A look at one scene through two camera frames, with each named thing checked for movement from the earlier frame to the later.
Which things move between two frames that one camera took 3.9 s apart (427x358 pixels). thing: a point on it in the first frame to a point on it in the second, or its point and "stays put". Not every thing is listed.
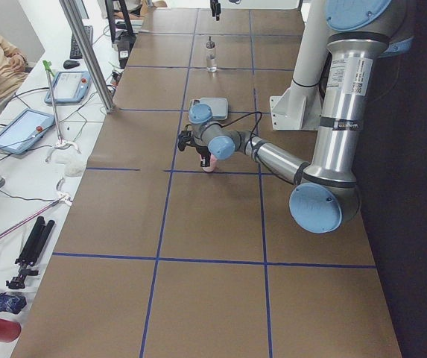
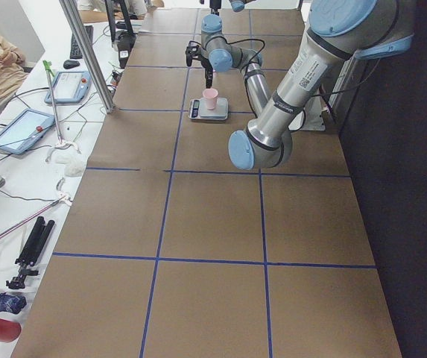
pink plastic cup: [213, 163] to [210, 95]
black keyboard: [74, 51] stays put
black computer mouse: [70, 64] stays put
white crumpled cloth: [71, 160] stays put
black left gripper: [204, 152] to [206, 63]
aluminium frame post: [89, 52] stays put
